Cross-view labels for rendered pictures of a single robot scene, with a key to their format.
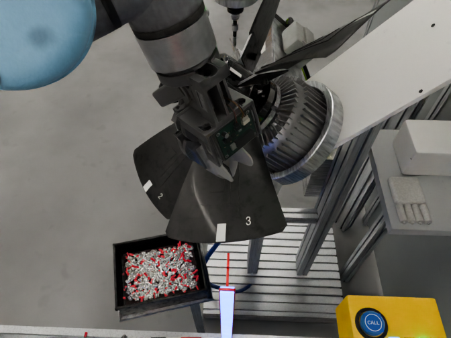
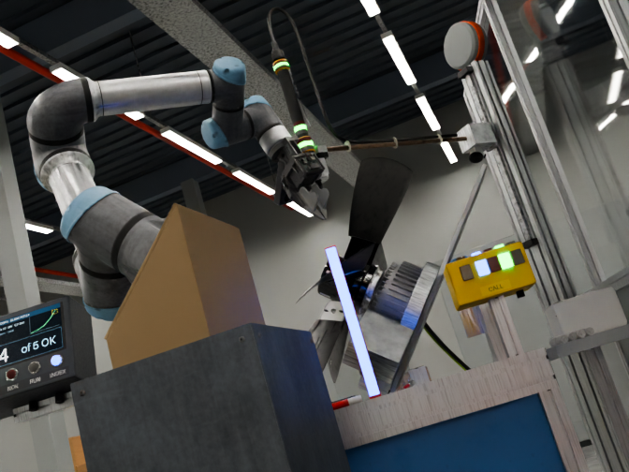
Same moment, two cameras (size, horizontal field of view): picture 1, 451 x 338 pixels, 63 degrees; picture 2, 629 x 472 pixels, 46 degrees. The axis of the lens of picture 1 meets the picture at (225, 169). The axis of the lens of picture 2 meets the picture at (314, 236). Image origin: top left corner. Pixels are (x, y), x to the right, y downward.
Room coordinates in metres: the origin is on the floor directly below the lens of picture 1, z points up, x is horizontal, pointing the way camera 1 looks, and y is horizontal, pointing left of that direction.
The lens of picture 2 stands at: (-1.38, -0.02, 0.84)
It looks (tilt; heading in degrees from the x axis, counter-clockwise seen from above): 14 degrees up; 2
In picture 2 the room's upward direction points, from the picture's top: 17 degrees counter-clockwise
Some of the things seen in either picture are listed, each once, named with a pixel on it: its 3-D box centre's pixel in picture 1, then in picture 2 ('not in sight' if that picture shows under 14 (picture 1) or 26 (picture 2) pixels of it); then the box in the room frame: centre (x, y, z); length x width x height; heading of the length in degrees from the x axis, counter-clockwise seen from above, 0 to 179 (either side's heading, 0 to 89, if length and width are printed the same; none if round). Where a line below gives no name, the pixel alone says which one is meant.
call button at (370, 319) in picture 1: (372, 323); not in sight; (0.16, -0.25, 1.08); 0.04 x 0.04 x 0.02
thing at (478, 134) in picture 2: not in sight; (477, 138); (0.87, -0.54, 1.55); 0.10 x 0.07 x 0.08; 123
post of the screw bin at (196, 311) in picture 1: (196, 313); not in sight; (0.35, 0.10, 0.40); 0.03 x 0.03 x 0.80; 13
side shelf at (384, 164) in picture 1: (417, 178); (588, 343); (0.62, -0.57, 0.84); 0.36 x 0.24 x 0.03; 178
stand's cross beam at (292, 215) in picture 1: (290, 215); not in sight; (0.65, -0.24, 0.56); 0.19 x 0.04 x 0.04; 88
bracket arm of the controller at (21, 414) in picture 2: not in sight; (67, 400); (0.19, 0.63, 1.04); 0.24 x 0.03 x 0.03; 88
